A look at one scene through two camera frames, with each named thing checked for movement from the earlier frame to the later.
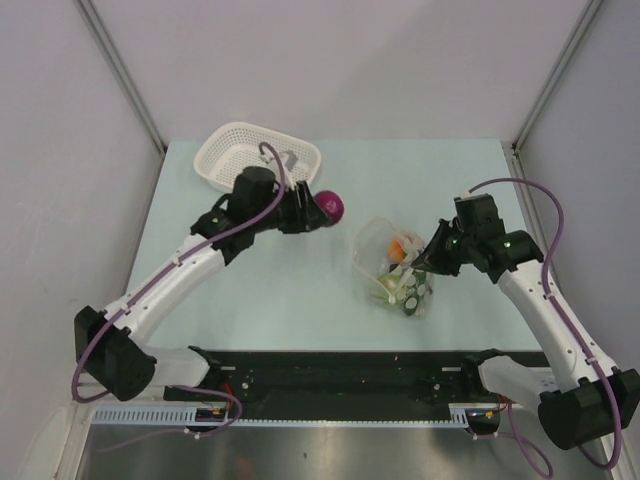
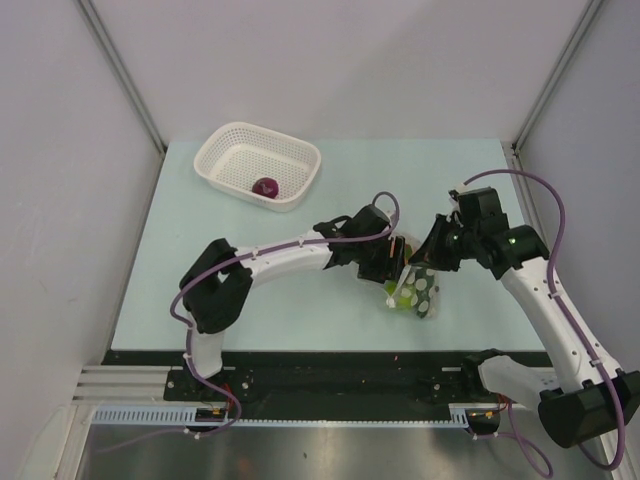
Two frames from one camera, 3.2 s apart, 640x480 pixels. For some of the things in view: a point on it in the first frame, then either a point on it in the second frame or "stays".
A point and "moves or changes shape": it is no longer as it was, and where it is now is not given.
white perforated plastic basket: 226,151 stays
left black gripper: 308,216 to 383,272
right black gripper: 432,257 stays
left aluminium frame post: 88,11 stays
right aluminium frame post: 579,31 stays
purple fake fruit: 331,205 moves or changes shape
